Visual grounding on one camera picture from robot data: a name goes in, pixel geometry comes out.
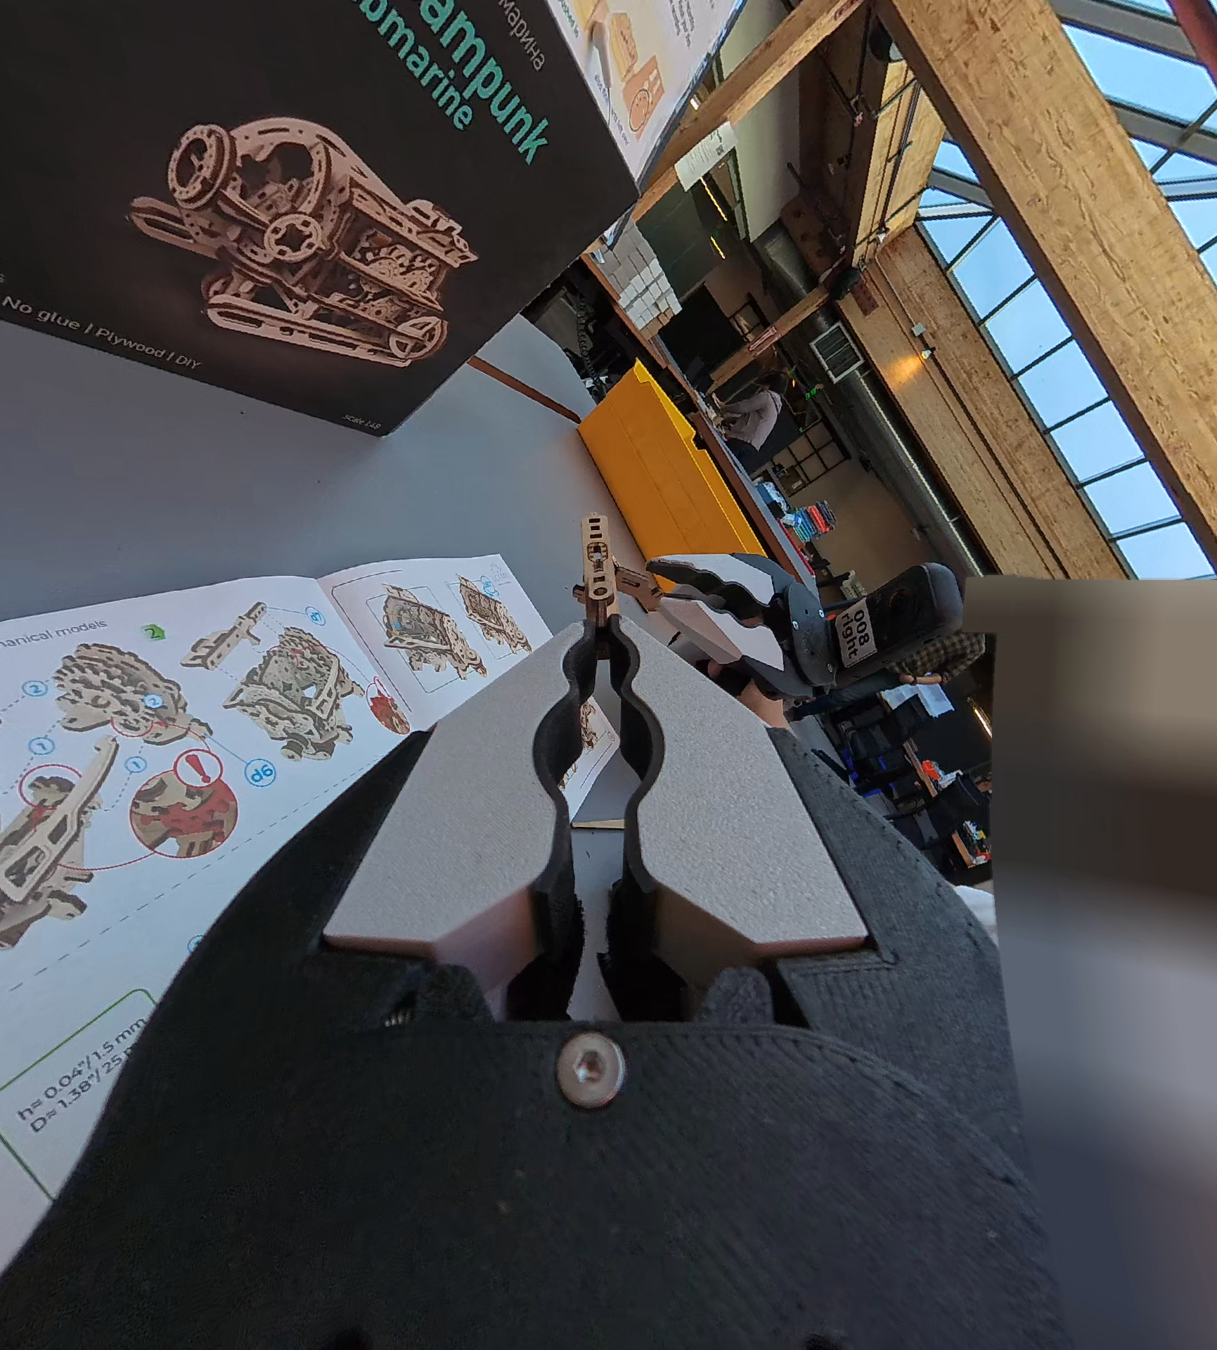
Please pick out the small wooden model piece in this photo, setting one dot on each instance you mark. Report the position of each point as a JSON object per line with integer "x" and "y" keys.
{"x": 634, "y": 582}

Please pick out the grey ventilation duct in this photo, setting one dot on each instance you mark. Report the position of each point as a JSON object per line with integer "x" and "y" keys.
{"x": 883, "y": 422}

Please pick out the yellow box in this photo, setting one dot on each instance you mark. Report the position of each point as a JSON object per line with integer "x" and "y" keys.
{"x": 660, "y": 464}

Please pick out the black model kit box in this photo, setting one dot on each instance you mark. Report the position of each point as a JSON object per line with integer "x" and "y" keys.
{"x": 281, "y": 178}

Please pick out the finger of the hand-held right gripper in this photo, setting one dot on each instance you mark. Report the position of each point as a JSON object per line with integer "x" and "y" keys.
{"x": 718, "y": 633}
{"x": 748, "y": 575}

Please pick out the stack of white boxes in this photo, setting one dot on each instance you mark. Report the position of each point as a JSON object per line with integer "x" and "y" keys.
{"x": 651, "y": 275}

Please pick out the person's right hand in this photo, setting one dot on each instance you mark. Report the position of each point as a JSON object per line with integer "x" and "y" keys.
{"x": 766, "y": 706}

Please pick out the grey wall air vent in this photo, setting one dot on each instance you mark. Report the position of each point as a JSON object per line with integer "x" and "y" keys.
{"x": 836, "y": 350}

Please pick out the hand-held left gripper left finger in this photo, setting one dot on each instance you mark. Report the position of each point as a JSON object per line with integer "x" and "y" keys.
{"x": 461, "y": 811}

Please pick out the grey desk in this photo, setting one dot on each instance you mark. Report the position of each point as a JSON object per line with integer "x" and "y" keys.
{"x": 143, "y": 495}

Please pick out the open instruction booklet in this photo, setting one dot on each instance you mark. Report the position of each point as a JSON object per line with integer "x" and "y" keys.
{"x": 91, "y": 738}

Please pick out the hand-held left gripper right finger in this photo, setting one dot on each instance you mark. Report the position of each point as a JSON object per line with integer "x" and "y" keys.
{"x": 745, "y": 832}

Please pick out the slim wooden model part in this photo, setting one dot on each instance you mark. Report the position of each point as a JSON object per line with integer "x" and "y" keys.
{"x": 597, "y": 569}

